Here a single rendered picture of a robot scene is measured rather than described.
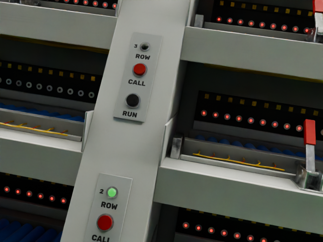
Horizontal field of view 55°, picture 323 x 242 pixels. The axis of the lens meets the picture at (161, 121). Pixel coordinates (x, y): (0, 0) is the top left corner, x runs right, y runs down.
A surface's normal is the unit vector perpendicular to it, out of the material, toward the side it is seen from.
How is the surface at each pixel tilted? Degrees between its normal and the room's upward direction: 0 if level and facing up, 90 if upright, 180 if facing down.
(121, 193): 90
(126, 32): 90
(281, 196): 112
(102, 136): 90
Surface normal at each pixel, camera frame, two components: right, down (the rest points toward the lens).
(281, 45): -0.13, 0.11
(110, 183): -0.06, -0.28
